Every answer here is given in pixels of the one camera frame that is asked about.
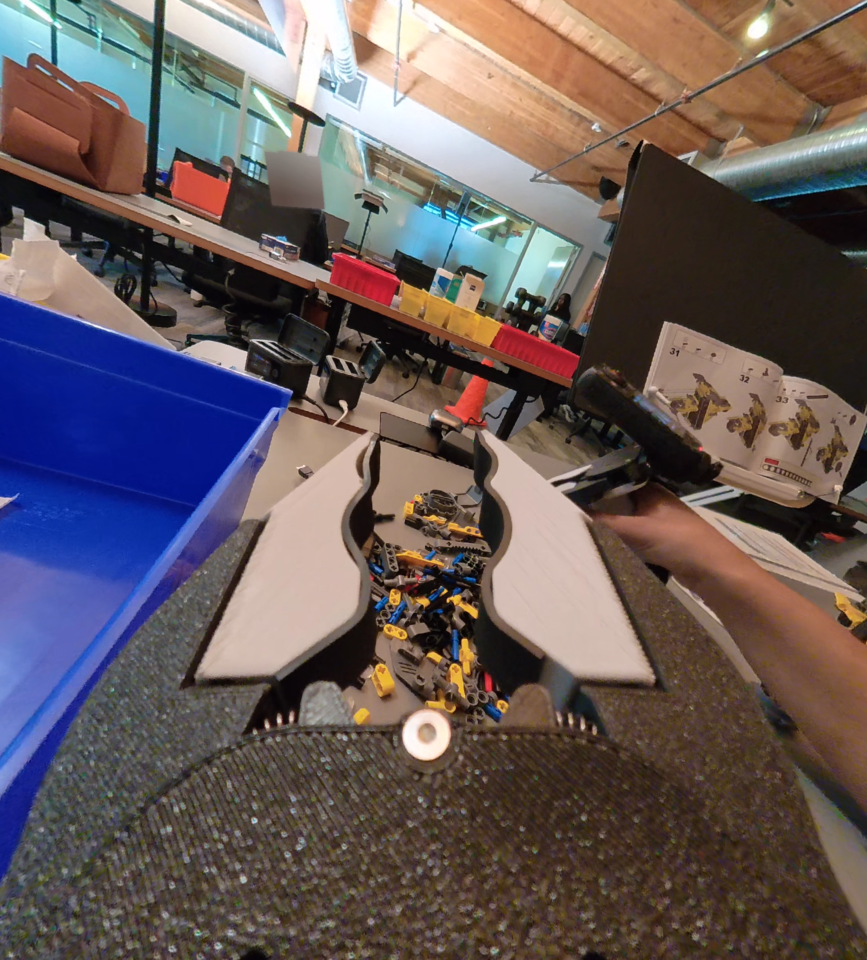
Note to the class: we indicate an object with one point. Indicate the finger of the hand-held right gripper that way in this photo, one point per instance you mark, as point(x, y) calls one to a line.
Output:
point(583, 487)

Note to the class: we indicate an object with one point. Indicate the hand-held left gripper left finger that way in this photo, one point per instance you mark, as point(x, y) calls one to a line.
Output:
point(298, 585)

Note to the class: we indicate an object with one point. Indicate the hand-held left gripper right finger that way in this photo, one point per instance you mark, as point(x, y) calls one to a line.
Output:
point(561, 585)

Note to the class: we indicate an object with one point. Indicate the pile of toy building parts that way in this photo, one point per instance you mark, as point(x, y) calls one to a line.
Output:
point(426, 592)

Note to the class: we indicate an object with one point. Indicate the person's right forearm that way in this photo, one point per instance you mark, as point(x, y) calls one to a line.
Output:
point(816, 675)

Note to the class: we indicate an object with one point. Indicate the person's right hand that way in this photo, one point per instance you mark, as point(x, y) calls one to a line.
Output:
point(651, 532)

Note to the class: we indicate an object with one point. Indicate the open instruction booklet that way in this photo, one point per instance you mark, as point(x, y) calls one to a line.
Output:
point(741, 405)

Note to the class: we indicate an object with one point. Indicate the black power adapter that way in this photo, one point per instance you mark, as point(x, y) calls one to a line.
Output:
point(457, 448)

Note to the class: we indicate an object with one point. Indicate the orange traffic cone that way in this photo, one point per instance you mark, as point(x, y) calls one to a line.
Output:
point(471, 401)

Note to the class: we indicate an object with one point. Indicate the red plastic bin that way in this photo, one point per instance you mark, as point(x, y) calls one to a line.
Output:
point(362, 281)
point(535, 352)

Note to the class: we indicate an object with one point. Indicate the white wipes tub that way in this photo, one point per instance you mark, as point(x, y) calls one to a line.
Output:
point(553, 328)

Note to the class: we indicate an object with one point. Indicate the silver webcam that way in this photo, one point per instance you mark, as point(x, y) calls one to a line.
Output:
point(447, 418)

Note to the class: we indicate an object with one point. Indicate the white paper sheet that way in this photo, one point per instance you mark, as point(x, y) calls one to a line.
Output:
point(778, 547)

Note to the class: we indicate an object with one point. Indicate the black dumbbell rack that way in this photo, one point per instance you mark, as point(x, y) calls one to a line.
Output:
point(527, 304)

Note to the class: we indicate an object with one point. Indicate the yellow plastic bin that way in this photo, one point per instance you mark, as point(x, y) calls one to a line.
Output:
point(412, 300)
point(437, 311)
point(488, 331)
point(462, 321)

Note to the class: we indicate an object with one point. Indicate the black divider panel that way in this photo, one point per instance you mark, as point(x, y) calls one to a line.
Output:
point(741, 262)

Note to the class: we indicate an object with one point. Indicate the blue plastic bin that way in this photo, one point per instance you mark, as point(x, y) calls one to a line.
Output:
point(103, 525)

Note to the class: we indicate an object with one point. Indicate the small black charger case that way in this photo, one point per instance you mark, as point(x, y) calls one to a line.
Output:
point(343, 382)

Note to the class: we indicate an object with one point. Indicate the large black charger case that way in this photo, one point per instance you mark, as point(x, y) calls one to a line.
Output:
point(276, 367)

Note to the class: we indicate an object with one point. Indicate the white carton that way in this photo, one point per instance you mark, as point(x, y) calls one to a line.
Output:
point(471, 292)

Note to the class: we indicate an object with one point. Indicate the wooden desk with bins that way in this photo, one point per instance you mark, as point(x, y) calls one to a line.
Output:
point(403, 326)

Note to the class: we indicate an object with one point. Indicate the pale blue carton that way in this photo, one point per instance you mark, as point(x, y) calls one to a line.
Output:
point(442, 283)

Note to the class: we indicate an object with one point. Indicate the black computer monitor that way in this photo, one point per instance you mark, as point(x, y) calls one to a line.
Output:
point(411, 270)

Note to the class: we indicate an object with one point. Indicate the small blue box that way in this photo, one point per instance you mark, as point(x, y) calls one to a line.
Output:
point(280, 247)

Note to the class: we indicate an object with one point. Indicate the tripod with device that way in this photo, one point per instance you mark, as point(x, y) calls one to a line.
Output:
point(370, 206)

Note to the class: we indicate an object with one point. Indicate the long office desk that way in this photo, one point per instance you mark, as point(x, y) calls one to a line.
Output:
point(178, 225)

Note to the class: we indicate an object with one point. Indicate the white plastic bag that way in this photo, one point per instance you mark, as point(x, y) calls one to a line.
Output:
point(51, 277)

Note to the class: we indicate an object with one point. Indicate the orange box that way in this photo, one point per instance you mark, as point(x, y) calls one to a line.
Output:
point(199, 191)

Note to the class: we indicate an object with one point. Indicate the black floor stand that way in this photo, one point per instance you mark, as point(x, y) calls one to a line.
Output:
point(154, 150)

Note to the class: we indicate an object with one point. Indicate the brown paper bag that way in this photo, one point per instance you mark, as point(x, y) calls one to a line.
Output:
point(66, 127)

